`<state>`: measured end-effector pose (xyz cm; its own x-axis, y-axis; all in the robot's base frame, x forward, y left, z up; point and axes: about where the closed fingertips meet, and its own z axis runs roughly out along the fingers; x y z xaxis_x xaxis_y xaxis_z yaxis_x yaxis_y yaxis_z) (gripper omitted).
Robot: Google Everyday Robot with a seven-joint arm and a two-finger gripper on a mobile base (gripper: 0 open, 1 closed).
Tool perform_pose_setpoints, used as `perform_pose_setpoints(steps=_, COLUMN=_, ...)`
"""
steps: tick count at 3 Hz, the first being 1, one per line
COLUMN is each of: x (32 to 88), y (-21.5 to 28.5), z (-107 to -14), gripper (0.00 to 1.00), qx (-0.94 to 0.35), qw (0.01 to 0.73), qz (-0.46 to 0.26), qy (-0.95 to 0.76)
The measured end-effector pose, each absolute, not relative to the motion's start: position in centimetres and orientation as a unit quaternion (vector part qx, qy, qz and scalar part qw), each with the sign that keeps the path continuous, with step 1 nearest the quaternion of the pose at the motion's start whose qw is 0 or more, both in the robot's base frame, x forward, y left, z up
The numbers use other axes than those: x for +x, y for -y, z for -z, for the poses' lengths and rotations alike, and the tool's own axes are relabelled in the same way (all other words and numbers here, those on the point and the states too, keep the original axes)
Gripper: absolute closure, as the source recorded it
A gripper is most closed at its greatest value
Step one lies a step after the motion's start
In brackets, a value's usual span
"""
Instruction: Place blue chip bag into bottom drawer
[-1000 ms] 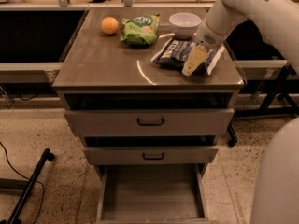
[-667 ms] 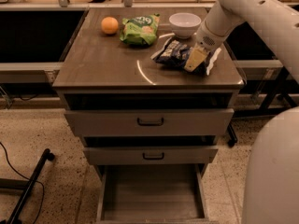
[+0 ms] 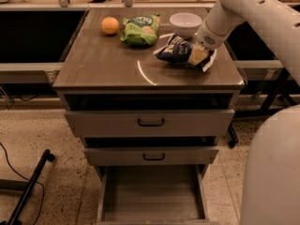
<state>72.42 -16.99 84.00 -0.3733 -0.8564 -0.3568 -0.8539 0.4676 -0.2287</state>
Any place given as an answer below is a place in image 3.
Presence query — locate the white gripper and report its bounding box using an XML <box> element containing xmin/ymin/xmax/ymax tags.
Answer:
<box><xmin>187</xmin><ymin>21</ymin><xmax>228</xmax><ymax>66</ymax></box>

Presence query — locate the blue chip bag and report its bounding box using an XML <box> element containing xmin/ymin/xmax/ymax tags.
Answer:
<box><xmin>153</xmin><ymin>35</ymin><xmax>217</xmax><ymax>72</ymax></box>

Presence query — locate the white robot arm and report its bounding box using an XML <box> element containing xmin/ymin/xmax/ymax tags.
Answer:
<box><xmin>197</xmin><ymin>0</ymin><xmax>300</xmax><ymax>225</ymax></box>

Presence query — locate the green chip bag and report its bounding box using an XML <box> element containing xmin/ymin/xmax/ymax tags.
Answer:
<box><xmin>120</xmin><ymin>14</ymin><xmax>160</xmax><ymax>46</ymax></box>

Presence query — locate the grey drawer cabinet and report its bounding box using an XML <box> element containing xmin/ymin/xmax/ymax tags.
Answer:
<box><xmin>52</xmin><ymin>7</ymin><xmax>246</xmax><ymax>180</ymax></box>

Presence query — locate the top drawer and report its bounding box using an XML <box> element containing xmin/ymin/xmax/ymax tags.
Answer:
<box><xmin>66</xmin><ymin>109</ymin><xmax>234</xmax><ymax>138</ymax></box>

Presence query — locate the drawer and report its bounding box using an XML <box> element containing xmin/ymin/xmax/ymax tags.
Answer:
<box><xmin>83</xmin><ymin>146</ymin><xmax>218</xmax><ymax>166</ymax></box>
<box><xmin>97</xmin><ymin>165</ymin><xmax>218</xmax><ymax>225</ymax></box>
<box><xmin>66</xmin><ymin>109</ymin><xmax>234</xmax><ymax>138</ymax></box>

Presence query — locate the middle drawer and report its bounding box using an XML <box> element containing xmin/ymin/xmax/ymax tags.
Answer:
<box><xmin>83</xmin><ymin>146</ymin><xmax>218</xmax><ymax>166</ymax></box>

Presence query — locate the bottom drawer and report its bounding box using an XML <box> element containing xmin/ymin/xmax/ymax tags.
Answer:
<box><xmin>97</xmin><ymin>165</ymin><xmax>218</xmax><ymax>225</ymax></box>

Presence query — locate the white bowl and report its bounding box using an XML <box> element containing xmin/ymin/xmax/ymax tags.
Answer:
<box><xmin>170</xmin><ymin>13</ymin><xmax>203</xmax><ymax>38</ymax></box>

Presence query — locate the black cabinet leg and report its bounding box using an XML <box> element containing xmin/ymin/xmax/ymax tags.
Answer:
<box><xmin>228</xmin><ymin>125</ymin><xmax>239</xmax><ymax>148</ymax></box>

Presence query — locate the orange fruit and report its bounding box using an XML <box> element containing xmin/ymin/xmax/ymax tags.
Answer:
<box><xmin>101</xmin><ymin>17</ymin><xmax>119</xmax><ymax>35</ymax></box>

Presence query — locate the black floor stand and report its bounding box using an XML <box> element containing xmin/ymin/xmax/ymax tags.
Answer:
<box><xmin>0</xmin><ymin>149</ymin><xmax>55</xmax><ymax>225</ymax></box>

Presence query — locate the black floor cable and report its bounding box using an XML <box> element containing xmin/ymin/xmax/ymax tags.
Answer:
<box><xmin>0</xmin><ymin>142</ymin><xmax>46</xmax><ymax>225</ymax></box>

